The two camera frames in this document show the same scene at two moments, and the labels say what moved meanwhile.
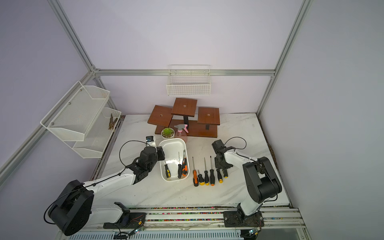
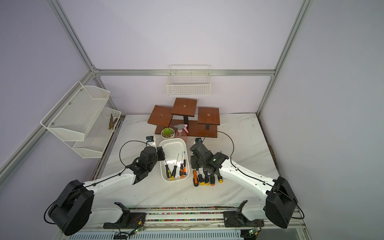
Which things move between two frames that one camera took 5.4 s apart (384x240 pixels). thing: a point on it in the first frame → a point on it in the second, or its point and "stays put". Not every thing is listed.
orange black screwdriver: x=195 y=179 stays put
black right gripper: x=217 y=165 → x=195 y=164
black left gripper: x=160 y=152 stays put
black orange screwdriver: x=212 y=177 stays put
